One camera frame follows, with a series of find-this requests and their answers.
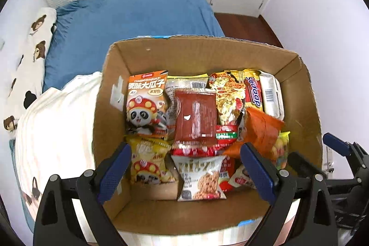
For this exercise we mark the white clear-wrapped packet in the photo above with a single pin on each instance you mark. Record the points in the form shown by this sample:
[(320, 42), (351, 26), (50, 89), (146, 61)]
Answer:
[(271, 96)]

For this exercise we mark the plain orange snack packet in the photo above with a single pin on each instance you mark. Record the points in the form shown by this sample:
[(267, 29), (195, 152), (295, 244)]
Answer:
[(256, 130)]

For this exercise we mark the beige cracker bag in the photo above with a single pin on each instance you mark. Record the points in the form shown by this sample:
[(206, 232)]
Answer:
[(201, 179)]

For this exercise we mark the yellow panda print bag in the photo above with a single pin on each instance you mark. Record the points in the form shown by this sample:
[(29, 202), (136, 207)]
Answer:
[(147, 159)]

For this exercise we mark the cardboard box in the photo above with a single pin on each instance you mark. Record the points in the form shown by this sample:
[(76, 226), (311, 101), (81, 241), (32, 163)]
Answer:
[(299, 107)]

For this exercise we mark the red white patterned packet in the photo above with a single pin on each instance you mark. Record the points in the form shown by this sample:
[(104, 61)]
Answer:
[(193, 151)]

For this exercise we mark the white red small packet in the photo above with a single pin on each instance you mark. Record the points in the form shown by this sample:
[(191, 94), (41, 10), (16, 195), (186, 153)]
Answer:
[(240, 178)]

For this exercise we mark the clear barcode packet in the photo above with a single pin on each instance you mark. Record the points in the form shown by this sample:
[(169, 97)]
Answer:
[(184, 84)]

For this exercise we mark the white striped blanket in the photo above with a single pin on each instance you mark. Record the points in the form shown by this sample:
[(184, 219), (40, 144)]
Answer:
[(57, 125)]

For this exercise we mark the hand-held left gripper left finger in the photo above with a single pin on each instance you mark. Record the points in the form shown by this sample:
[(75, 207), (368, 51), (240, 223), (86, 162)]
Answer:
[(115, 168)]

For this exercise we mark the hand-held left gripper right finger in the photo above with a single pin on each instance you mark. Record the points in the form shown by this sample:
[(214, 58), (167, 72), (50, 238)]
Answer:
[(258, 174)]

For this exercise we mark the colourful candy ball bag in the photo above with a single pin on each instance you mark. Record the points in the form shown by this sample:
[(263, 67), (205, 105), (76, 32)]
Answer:
[(281, 151)]

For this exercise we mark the red green snack packet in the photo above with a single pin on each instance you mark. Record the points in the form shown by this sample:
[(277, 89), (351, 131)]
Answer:
[(226, 135)]

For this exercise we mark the yellow noodle packet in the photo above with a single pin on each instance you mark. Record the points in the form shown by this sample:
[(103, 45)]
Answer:
[(230, 96)]

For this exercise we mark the blue pillow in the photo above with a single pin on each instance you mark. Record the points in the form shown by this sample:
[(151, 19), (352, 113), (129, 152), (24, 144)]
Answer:
[(129, 21)]

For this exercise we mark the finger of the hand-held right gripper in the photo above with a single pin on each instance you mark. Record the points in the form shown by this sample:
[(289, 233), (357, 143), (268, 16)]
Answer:
[(305, 162), (335, 143)]

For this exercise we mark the bear print pillow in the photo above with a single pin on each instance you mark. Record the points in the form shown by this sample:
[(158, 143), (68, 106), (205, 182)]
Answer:
[(31, 55)]

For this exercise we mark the orange panda print bag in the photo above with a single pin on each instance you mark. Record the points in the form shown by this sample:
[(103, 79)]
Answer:
[(147, 102)]

